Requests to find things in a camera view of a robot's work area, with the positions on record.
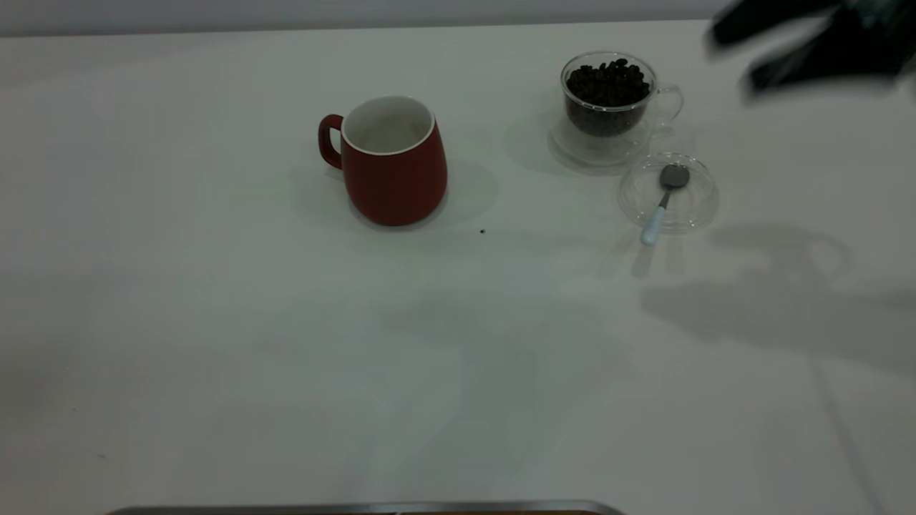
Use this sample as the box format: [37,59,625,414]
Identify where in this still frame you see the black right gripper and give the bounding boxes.
[707,0,916,97]

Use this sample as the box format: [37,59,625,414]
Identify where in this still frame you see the metal spoon light blue handle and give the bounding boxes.
[640,164,691,247]

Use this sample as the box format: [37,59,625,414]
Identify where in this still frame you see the red mug white inside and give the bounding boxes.
[318,95,449,227]

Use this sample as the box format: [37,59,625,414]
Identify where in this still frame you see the dark roasted coffee beans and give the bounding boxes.
[565,59,653,137]

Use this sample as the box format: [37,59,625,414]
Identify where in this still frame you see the clear ribbed glass dish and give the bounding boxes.
[618,152,720,233]

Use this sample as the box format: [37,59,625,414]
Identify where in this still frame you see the clear glass saucer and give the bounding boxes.
[548,113,654,167]

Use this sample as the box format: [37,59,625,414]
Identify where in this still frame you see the clear glass cup with handle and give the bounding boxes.
[560,51,684,139]

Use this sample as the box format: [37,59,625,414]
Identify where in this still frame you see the silver metal frame bar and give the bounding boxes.
[104,500,628,515]

